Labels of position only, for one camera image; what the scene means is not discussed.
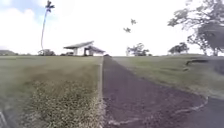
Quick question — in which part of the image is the small tree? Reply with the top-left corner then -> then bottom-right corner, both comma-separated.
125,42 -> 151,57

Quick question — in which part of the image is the white building with dark roof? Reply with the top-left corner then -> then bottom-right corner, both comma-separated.
63,40 -> 106,57

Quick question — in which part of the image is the dark gravel path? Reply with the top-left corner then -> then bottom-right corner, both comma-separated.
101,55 -> 210,128

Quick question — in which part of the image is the green grass lawn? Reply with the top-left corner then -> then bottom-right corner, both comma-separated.
0,55 -> 105,128
111,54 -> 224,101

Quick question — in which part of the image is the low bush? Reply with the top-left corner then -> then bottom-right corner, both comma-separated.
37,48 -> 56,57

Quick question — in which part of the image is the dark bushy tree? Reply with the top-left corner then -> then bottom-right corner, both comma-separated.
167,41 -> 190,55

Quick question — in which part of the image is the tall thin palm tree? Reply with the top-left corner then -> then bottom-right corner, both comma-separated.
39,0 -> 56,51

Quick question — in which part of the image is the large dark tree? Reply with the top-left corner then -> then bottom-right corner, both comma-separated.
167,0 -> 224,57

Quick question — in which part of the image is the dark asphalt ground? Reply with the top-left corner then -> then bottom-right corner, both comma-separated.
173,96 -> 224,128

